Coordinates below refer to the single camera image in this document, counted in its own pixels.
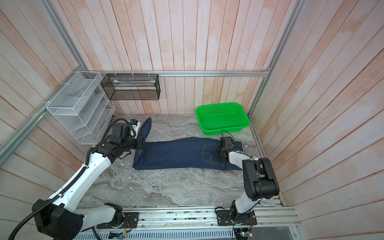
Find dark blue denim trousers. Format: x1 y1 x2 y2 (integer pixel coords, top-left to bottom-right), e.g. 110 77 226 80
132 116 244 171

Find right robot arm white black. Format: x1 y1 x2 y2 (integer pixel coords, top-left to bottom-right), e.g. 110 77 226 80
215 137 280 226

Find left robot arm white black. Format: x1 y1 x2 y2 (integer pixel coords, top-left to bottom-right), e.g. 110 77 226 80
32 118 144 240

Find green plastic basket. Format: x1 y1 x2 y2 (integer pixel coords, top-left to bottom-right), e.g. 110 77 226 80
196 103 251 136

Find white mesh tiered shelf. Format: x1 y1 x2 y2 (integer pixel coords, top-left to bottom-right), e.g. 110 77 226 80
47 72 116 145

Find green circuit board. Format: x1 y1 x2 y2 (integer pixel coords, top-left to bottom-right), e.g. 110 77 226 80
234 228 253 240

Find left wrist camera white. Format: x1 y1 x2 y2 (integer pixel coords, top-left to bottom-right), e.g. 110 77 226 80
129 119 141 139

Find black mesh wall basket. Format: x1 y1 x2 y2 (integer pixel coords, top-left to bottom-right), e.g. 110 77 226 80
101 73 161 101

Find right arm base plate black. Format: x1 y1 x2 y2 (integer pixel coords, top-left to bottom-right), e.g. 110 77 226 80
215 208 258 226

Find horizontal aluminium wall rail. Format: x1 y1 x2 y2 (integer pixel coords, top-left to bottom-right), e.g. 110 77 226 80
87 70 269 78

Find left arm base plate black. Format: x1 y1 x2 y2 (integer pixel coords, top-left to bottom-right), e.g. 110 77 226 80
113 212 139 229

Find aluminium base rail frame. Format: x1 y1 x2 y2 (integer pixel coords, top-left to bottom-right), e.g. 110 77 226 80
76 207 306 240

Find black corrugated cable conduit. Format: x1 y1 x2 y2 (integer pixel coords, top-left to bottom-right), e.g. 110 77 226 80
7 117 133 240

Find left aluminium wall rail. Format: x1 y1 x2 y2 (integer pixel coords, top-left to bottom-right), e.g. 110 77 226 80
1 66 85 167

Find left aluminium corner post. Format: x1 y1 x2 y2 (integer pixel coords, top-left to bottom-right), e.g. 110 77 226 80
39 0 88 71

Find aluminium corner post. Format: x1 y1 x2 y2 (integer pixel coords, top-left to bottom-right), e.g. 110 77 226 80
248 0 308 118
39 0 88 71

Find right aluminium corner post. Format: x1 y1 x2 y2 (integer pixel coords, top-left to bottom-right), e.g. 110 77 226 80
248 0 308 118

